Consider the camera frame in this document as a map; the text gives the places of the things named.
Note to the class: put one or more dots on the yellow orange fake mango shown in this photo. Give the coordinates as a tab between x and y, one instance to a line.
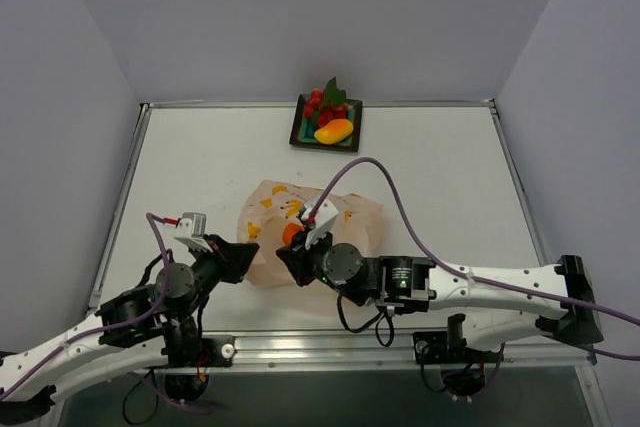
334	132

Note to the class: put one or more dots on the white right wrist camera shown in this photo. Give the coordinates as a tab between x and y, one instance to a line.
317	218

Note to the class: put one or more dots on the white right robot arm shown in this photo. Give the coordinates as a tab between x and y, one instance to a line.
488	306

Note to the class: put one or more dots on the red cherry tomato bunch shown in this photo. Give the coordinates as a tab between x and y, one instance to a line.
326	105

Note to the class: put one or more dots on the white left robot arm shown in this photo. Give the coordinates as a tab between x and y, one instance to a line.
155	324

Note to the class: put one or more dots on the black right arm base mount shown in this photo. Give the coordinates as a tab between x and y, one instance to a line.
464	372

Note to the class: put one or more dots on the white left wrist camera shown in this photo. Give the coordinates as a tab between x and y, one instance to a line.
190	231

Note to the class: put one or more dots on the green square ceramic plate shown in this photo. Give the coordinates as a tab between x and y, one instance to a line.
302	133

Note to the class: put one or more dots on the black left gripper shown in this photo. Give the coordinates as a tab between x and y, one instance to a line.
225	257

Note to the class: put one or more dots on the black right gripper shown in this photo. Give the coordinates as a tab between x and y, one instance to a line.
302	261

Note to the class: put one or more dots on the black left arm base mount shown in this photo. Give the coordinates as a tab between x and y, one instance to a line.
183	392

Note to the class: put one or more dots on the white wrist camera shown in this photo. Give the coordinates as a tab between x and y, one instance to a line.
317	218
190	231

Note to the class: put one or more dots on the small orange fake fruit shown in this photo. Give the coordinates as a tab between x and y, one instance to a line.
289	232

